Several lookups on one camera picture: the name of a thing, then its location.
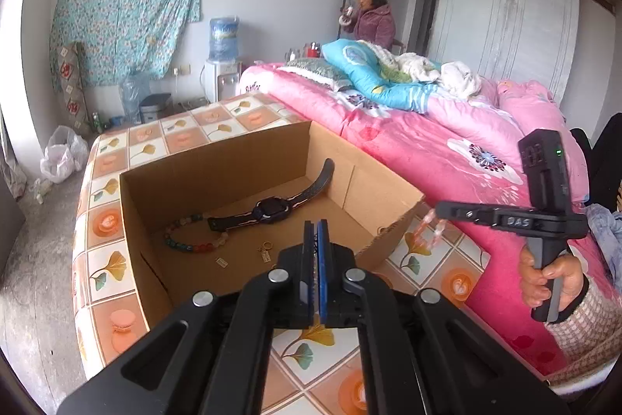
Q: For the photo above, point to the white water dispenser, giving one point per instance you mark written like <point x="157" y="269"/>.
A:
<point x="221" y="79"/>

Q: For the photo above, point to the light blue cloth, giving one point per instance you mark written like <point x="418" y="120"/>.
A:
<point x="605" y="225"/>

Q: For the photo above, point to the white plastic bag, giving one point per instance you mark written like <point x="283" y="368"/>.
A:
<point x="60" y="157"/>

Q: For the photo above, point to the torn cardboard box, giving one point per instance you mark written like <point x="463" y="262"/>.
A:
<point x="160" y="201"/>

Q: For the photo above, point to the turquoise floral wall cloth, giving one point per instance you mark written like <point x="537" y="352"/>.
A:
<point x="126" y="16"/>

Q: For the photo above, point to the red cup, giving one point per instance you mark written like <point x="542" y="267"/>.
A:
<point x="313" y="52"/>

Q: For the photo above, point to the patterned rolled cushion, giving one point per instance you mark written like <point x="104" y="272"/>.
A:
<point x="70" y="89"/>

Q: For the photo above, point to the person's right hand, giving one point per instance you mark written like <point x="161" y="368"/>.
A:
<point x="573" y="283"/>

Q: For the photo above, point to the small gold link charm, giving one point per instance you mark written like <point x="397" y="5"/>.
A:
<point x="222" y="262"/>

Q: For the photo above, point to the light blue pillow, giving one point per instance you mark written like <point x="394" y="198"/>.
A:
<point x="354" y="60"/>

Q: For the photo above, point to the grey waste bin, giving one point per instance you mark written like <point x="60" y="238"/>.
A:
<point x="155" y="108"/>

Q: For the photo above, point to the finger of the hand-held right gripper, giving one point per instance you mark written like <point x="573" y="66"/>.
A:
<point x="469" y="214"/>

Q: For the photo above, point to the person's right forearm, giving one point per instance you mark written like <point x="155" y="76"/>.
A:
<point x="588" y="337"/>

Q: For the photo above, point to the tile pattern tablecloth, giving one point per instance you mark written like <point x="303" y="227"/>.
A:
<point x="111" y="264"/>

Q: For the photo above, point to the pink floral blanket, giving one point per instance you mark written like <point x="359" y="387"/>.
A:
<point x="413" y="142"/>

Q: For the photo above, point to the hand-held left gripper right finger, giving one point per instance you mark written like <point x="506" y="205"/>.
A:
<point x="323" y="283"/>

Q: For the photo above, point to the white crumpled clothes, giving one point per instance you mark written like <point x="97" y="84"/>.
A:
<point x="457" y="77"/>

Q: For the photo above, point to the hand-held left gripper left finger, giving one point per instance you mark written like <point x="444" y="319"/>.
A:
<point x="307" y="283"/>

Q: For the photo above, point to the white wardrobe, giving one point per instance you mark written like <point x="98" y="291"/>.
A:
<point x="510" y="21"/>

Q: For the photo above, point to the grey patterned pillow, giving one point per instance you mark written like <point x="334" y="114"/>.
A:
<point x="316" y="70"/>

